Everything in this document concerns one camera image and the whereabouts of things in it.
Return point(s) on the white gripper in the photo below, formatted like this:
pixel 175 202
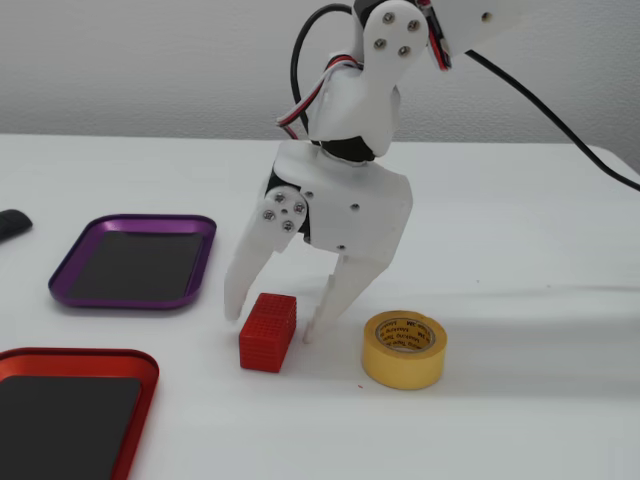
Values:
pixel 357 207

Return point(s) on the red studded block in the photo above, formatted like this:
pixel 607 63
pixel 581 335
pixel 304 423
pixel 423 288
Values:
pixel 267 332

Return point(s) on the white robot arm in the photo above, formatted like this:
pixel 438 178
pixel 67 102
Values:
pixel 370 95

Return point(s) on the purple metal dish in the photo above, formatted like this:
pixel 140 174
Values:
pixel 135 262

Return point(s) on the red metal dish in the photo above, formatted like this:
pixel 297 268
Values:
pixel 65 425

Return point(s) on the yellow masking tape roll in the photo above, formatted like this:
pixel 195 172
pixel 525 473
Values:
pixel 405 360

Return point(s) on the black device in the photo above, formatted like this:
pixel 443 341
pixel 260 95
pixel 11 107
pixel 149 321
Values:
pixel 12 224

